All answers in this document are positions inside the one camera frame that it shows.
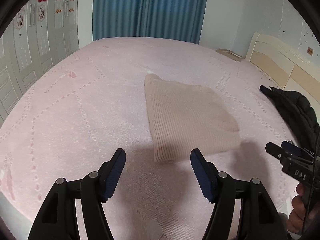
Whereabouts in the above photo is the pink knit sweater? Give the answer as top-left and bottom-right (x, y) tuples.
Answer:
(144, 74), (241, 163)

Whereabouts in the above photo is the person right hand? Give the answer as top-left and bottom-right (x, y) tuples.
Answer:
(286, 183), (306, 233)

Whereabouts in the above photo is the black puffer jacket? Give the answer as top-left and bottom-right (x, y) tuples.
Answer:
(259, 85), (319, 153)

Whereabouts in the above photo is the cream wooden headboard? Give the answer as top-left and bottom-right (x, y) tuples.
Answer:
(246, 31), (320, 100)

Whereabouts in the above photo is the pink patterned bed sheet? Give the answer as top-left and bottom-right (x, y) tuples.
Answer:
(1, 38), (297, 239)

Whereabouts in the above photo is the blue curtain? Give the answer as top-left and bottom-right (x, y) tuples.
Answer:
(93, 0), (207, 44)

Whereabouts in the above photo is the white wardrobe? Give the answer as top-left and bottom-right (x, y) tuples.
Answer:
(1, 0), (79, 121)

